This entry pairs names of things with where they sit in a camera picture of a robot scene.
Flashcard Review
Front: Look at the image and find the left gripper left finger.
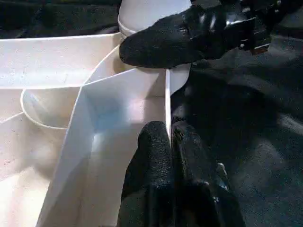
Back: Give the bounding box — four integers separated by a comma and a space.
120, 121, 175, 227

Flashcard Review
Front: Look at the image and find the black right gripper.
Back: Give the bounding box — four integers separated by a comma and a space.
219, 0, 283, 57

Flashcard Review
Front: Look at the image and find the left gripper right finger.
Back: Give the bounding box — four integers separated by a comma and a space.
170, 116, 247, 227

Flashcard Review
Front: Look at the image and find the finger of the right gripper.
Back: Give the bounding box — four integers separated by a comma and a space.
118, 4, 229, 70

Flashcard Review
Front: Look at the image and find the white plastic table leg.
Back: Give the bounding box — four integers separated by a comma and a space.
117, 0, 194, 36

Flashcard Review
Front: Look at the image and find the black glossy mat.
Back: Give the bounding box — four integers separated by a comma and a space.
0, 0, 303, 227

